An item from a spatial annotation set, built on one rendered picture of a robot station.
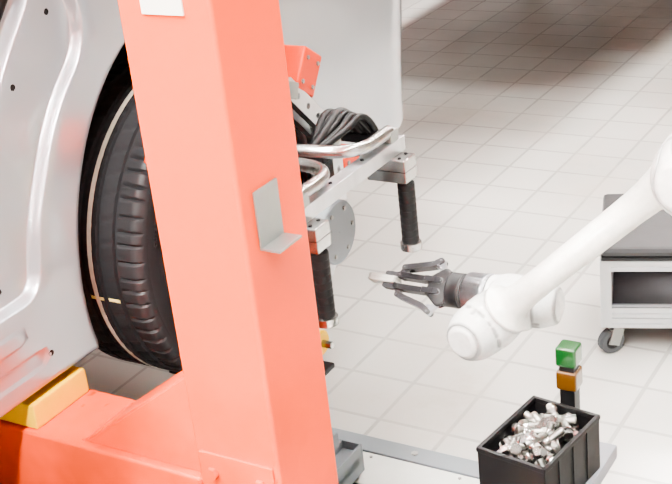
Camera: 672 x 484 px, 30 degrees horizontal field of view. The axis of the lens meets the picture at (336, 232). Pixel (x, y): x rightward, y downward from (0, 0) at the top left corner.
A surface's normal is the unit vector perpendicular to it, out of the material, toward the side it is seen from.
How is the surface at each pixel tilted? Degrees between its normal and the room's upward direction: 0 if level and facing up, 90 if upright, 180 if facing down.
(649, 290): 0
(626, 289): 0
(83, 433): 0
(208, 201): 90
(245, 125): 90
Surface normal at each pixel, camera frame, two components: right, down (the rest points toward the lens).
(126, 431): -0.51, 0.40
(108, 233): -0.51, 0.12
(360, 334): -0.11, -0.91
